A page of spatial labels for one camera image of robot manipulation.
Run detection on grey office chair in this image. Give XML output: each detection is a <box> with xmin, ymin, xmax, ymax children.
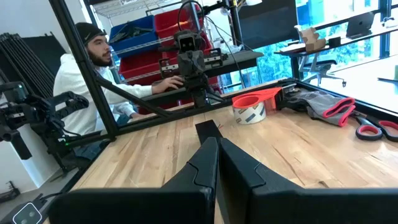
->
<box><xmin>297</xmin><ymin>53</ymin><xmax>348</xmax><ymax>88</ymax></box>

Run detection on black computer monitor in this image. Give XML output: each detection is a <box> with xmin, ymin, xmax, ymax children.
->
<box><xmin>238</xmin><ymin>0</ymin><xmax>300</xmax><ymax>50</ymax></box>

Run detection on red-handled scissors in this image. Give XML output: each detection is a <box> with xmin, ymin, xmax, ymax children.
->
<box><xmin>349</xmin><ymin>110</ymin><xmax>398</xmax><ymax>143</ymax></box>

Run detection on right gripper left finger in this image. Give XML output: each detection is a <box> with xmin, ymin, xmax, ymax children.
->
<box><xmin>49</xmin><ymin>137</ymin><xmax>220</xmax><ymax>224</ymax></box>

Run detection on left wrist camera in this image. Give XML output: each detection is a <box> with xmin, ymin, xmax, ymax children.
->
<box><xmin>173</xmin><ymin>29</ymin><xmax>203</xmax><ymax>53</ymax></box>

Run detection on person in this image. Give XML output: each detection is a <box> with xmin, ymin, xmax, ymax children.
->
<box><xmin>52</xmin><ymin>21</ymin><xmax>184</xmax><ymax>159</ymax></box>

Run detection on dark window counter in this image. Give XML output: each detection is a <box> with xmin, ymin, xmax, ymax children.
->
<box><xmin>274</xmin><ymin>23</ymin><xmax>398</xmax><ymax>80</ymax></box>

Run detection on grey office desk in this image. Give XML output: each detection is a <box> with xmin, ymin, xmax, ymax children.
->
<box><xmin>141</xmin><ymin>50</ymin><xmax>265</xmax><ymax>106</ymax></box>

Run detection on red storage bin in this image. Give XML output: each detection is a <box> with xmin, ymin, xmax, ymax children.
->
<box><xmin>154</xmin><ymin>7</ymin><xmax>215</xmax><ymax>54</ymax></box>
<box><xmin>119</xmin><ymin>49</ymin><xmax>181</xmax><ymax>86</ymax></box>

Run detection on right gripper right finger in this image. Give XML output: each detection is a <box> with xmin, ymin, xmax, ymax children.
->
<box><xmin>221</xmin><ymin>138</ymin><xmax>398</xmax><ymax>224</ymax></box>

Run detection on orange tape dispenser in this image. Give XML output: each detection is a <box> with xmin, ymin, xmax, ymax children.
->
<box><xmin>231</xmin><ymin>86</ymin><xmax>284</xmax><ymax>126</ymax></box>

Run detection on black monitor pole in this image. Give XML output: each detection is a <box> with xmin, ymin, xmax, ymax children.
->
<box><xmin>198</xmin><ymin>0</ymin><xmax>244</xmax><ymax>47</ymax></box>

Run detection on chrome wire shelf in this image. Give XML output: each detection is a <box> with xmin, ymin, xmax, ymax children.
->
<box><xmin>93</xmin><ymin>0</ymin><xmax>218</xmax><ymax>85</ymax></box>

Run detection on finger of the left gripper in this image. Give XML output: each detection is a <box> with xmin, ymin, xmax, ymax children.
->
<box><xmin>192</xmin><ymin>52</ymin><xmax>206</xmax><ymax>77</ymax></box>
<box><xmin>178</xmin><ymin>52</ymin><xmax>193</xmax><ymax>77</ymax></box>

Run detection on small grey camera box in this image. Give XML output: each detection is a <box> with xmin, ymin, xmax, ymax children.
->
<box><xmin>0</xmin><ymin>192</ymin><xmax>50</xmax><ymax>224</ymax></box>

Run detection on grey laptop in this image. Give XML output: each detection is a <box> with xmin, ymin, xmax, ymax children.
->
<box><xmin>346</xmin><ymin>11</ymin><xmax>376</xmax><ymax>40</ymax></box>

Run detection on person's hand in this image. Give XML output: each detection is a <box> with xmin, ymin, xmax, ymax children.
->
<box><xmin>151</xmin><ymin>75</ymin><xmax>185</xmax><ymax>95</ymax></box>

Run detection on black folded panel stack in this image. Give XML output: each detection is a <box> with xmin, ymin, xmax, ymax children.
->
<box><xmin>0</xmin><ymin>32</ymin><xmax>67</xmax><ymax>99</ymax></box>

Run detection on blue storage bin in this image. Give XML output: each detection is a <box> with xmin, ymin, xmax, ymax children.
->
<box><xmin>108</xmin><ymin>14</ymin><xmax>161</xmax><ymax>59</ymax></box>

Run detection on brown cardboard piece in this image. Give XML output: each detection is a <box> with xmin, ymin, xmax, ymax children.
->
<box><xmin>294</xmin><ymin>26</ymin><xmax>327</xmax><ymax>53</ymax></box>

